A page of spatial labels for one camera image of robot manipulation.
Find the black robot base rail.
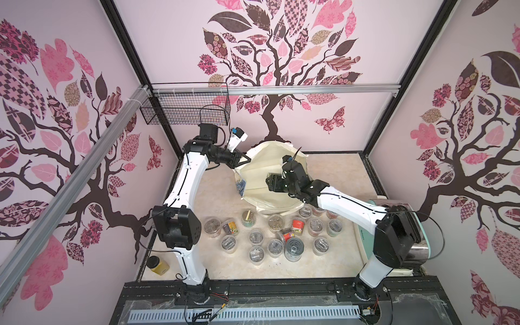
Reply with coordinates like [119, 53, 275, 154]
[110, 276, 460, 324]

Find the aluminium rail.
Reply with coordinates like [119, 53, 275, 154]
[153, 84, 401, 96]
[1, 85, 150, 303]

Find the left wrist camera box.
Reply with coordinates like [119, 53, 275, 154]
[227, 127, 248, 152]

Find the aluminium rail left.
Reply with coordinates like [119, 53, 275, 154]
[1, 85, 150, 303]

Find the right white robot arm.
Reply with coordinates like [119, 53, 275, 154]
[265, 156, 425, 294]

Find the yellow jar near base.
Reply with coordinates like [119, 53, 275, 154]
[146, 255, 170, 276]

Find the black wire wall basket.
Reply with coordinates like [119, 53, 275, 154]
[140, 81, 231, 126]

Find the twelfth clear seed jar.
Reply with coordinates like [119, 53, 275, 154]
[267, 238, 284, 259]

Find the eleventh clear seed jar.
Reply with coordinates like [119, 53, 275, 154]
[298, 207, 313, 220]

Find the white slotted cable duct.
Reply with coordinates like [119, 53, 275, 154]
[127, 305, 361, 324]

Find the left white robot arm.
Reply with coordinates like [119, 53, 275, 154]
[151, 123, 251, 286]

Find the aluminium rail back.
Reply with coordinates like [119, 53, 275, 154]
[153, 84, 401, 96]

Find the cream canvas tote bag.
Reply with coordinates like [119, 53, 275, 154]
[233, 140, 309, 216]

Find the clear lid seed jar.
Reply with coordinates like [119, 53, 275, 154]
[268, 214, 285, 233]

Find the mint green chrome toaster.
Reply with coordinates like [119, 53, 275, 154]
[356, 196, 431, 277]

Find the red label jar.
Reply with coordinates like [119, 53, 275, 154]
[291, 219, 306, 236]

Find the yellow label jar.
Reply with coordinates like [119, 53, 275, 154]
[222, 219, 239, 236]

